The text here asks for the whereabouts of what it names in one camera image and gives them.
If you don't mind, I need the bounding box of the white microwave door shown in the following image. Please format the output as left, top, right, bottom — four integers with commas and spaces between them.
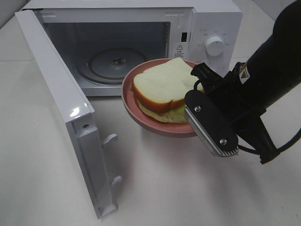
16, 10, 122, 218

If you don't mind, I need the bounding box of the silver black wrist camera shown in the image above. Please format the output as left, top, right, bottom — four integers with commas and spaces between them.
184, 89, 238, 157

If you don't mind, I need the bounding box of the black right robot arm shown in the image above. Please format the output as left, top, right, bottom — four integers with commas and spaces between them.
185, 0, 301, 159

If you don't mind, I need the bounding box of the white upper power knob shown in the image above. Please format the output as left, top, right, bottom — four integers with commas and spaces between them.
205, 34, 225, 57

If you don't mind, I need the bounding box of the pink round plate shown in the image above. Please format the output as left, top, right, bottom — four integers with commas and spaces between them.
121, 58, 197, 138

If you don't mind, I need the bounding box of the white bread lettuce sandwich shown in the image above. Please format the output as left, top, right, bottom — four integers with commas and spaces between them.
132, 58, 198, 123

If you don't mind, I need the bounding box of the white microwave oven body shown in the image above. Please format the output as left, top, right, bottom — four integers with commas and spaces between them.
20, 0, 243, 97

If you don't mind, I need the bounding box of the black camera cable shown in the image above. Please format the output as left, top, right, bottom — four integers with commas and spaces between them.
194, 80, 301, 164

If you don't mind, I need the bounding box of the glass microwave turntable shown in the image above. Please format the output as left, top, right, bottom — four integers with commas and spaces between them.
77, 47, 147, 85

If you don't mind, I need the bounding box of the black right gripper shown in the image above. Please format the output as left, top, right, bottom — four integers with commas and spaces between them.
190, 63, 276, 151

